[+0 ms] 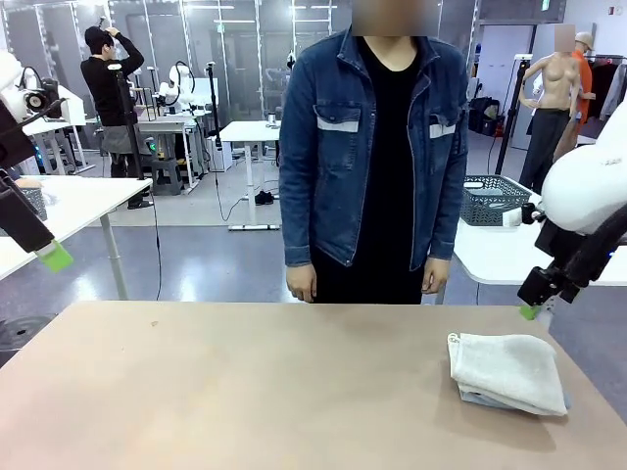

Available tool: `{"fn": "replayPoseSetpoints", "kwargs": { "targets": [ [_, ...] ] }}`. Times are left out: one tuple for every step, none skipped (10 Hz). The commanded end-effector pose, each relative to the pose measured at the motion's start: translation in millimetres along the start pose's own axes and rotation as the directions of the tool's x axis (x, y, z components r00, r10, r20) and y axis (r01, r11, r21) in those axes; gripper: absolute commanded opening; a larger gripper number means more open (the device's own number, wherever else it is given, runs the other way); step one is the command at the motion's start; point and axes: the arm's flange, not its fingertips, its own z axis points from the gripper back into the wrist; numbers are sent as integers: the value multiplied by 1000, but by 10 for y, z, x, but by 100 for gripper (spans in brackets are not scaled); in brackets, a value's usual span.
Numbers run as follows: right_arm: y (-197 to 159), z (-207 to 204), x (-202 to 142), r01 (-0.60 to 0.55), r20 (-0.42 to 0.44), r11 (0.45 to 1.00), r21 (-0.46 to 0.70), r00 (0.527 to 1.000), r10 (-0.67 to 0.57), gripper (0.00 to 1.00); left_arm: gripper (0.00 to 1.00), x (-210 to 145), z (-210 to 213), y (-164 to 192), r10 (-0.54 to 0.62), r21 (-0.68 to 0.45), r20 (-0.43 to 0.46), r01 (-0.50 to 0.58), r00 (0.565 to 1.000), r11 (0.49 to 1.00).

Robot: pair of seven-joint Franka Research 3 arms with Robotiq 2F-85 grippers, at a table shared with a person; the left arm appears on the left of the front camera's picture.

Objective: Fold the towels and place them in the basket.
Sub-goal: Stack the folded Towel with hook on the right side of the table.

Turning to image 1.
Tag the person's left hand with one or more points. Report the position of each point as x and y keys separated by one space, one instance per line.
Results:
x=435 y=276

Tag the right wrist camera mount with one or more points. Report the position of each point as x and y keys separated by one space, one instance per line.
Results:
x=514 y=217

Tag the white towel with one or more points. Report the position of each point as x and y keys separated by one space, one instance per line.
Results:
x=509 y=372

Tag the person's right hand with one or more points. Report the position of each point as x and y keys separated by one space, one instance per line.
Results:
x=303 y=284

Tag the orange mannequin with hat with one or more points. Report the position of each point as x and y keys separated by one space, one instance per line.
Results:
x=584 y=73

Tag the white side table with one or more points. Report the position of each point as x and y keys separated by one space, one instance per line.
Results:
x=88 y=196
x=490 y=254

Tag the bare skin-tone mannequin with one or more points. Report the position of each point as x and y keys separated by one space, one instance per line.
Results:
x=556 y=78

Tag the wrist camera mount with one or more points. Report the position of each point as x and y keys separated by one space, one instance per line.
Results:
x=514 y=217
x=32 y=100

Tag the person in black sweater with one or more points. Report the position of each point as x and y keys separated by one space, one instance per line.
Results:
x=105 y=93

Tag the black step stool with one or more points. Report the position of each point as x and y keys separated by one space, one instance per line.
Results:
x=166 y=169

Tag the person's right forearm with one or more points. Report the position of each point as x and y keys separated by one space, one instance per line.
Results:
x=299 y=220

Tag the person's left forearm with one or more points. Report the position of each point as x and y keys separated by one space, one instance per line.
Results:
x=443 y=215

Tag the white lab workbench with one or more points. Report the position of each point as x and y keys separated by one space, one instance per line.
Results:
x=166 y=125

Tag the black light stand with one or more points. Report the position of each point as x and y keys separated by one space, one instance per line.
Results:
x=217 y=143

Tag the black sneakers pair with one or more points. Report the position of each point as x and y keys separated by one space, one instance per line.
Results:
x=264 y=198

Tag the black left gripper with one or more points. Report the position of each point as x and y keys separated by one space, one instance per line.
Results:
x=11 y=139

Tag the clothes rack with garments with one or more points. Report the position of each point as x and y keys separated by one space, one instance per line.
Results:
x=614 y=93

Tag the light blue towel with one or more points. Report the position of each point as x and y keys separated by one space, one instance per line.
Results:
x=477 y=397

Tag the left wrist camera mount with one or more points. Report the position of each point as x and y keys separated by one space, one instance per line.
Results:
x=32 y=100

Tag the black floor disc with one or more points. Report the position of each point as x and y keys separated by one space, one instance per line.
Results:
x=22 y=333

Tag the black bag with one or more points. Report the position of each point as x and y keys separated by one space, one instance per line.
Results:
x=482 y=115

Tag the person in denim jacket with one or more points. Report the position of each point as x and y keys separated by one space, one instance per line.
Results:
x=372 y=147

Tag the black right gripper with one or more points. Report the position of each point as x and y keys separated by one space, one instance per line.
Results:
x=548 y=240

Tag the white standing desk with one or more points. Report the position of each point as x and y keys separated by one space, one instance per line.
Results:
x=250 y=131

